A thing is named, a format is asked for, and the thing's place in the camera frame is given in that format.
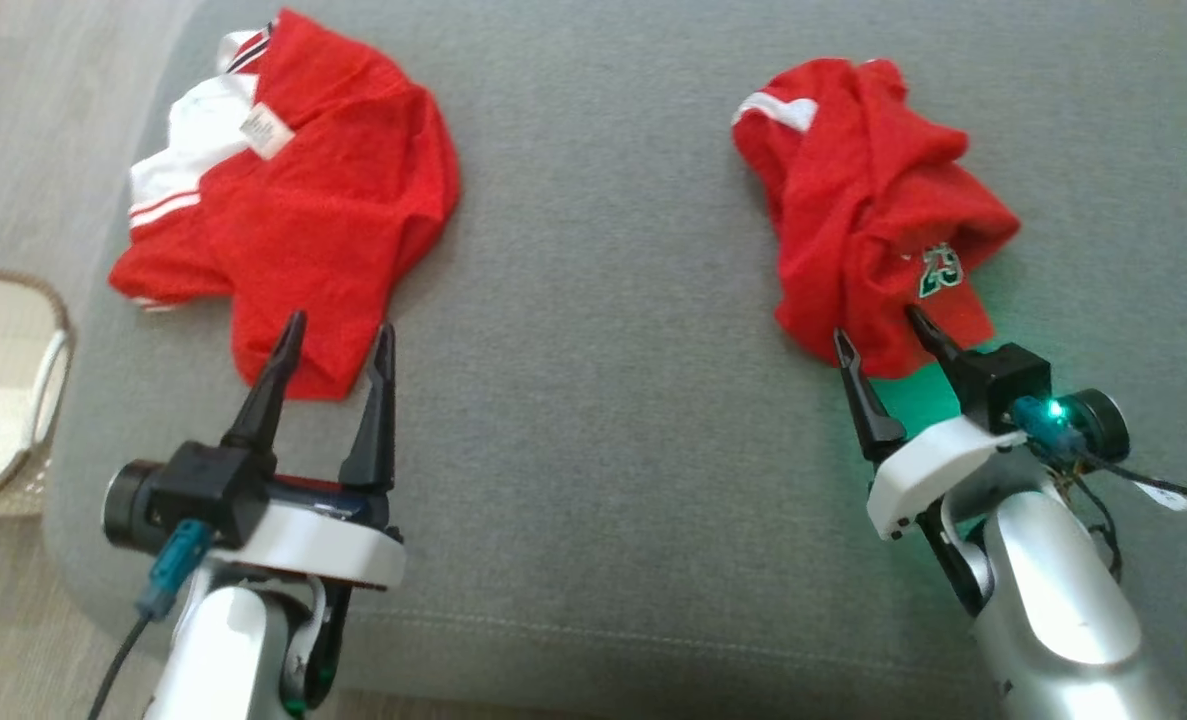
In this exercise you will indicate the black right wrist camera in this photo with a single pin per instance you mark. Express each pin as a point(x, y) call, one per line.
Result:
point(1003, 385)

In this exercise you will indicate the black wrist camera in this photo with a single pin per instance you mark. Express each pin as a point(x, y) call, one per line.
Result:
point(203, 490)
point(1003, 385)

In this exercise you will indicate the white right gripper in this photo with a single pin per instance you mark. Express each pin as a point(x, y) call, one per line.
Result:
point(918, 470)

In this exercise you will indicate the red Bulls jersey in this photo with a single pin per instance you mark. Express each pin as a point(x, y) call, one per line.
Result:
point(323, 220)

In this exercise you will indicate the grey sofa ottoman cushion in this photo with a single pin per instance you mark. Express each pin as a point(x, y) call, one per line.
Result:
point(603, 400)

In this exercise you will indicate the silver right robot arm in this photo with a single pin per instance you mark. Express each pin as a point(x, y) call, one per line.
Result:
point(1053, 600)

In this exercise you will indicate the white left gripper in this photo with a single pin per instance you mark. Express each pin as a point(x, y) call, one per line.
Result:
point(313, 545)

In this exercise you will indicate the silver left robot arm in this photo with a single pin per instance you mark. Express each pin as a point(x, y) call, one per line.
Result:
point(223, 650)

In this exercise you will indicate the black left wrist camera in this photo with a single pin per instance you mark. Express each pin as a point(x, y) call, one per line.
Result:
point(203, 490)

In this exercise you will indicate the red basketball shorts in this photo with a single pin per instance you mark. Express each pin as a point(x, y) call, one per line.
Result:
point(853, 230)

